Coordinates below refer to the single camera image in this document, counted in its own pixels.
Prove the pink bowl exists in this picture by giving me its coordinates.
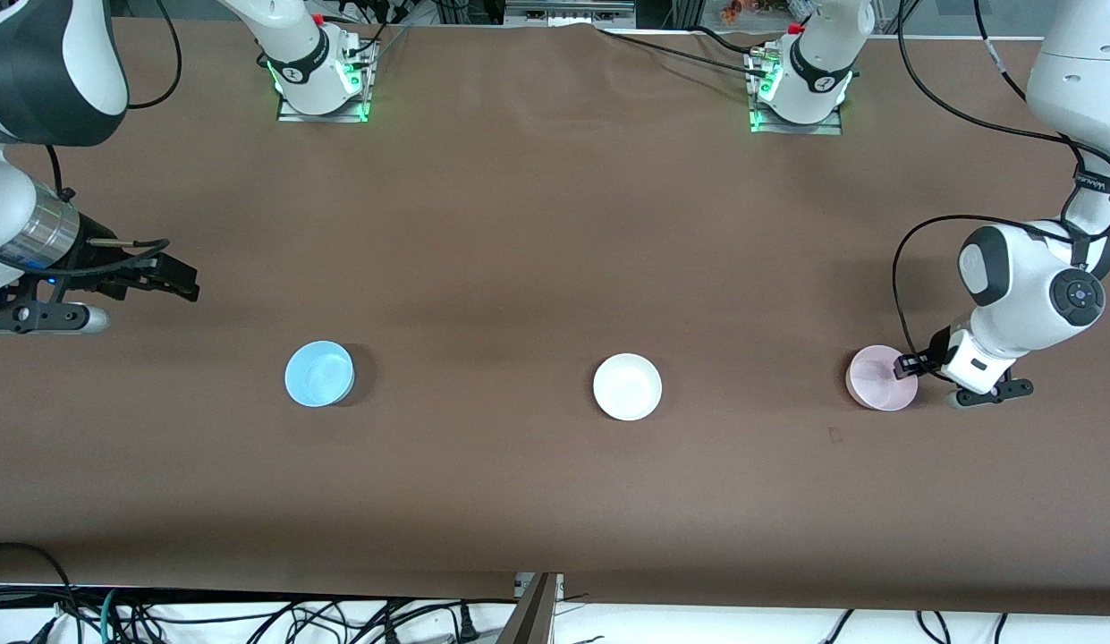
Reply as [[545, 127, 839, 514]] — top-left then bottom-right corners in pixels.
[[845, 345, 919, 411]]

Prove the blue bowl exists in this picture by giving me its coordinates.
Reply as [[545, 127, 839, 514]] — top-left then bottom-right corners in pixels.
[[284, 340, 355, 409]]

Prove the white bowl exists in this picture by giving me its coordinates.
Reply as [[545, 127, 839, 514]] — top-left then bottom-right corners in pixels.
[[593, 353, 663, 421]]

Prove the brown table mat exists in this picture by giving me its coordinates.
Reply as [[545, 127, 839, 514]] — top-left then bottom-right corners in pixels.
[[0, 20, 1110, 616]]

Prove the metal support beam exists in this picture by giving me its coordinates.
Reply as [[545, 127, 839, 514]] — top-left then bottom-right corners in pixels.
[[496, 572, 564, 644]]

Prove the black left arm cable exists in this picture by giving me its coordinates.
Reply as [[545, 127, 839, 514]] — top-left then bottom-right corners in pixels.
[[893, 0, 1110, 381]]

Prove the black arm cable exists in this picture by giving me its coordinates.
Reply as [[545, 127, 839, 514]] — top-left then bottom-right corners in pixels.
[[45, 0, 182, 274], [893, 0, 1110, 381]]

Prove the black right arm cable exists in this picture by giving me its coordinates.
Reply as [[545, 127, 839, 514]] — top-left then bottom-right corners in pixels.
[[45, 0, 182, 274]]

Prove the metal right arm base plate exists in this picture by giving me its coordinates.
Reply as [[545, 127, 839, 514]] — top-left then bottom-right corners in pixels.
[[277, 36, 377, 123]]

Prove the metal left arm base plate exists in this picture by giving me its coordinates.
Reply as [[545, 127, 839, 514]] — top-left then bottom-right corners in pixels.
[[747, 49, 843, 135]]

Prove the thick black looped cable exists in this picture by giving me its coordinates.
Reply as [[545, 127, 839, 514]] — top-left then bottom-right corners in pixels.
[[0, 542, 83, 644]]

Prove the long black table cable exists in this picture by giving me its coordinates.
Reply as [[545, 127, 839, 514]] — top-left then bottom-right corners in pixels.
[[595, 27, 772, 80]]

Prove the black cable with plug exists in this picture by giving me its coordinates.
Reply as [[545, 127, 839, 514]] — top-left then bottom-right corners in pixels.
[[376, 601, 482, 644]]

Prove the aluminium frame rail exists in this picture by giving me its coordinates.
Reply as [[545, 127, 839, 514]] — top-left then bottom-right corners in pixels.
[[505, 0, 636, 28]]

